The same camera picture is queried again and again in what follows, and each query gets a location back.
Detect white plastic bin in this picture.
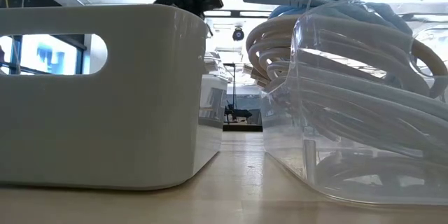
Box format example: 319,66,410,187
0,3,229,192

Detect round black webcam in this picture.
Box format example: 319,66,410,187
232,25,246,43

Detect black stand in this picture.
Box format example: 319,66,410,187
223,62,254,125

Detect thick white cable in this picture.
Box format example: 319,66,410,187
265,62,448,169

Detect beige braided cable bundle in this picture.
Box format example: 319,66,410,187
244,14,448,99

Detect window with dark frame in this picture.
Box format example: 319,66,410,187
0,34,109,76

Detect clear plastic bin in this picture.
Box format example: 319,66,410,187
260,0,448,208

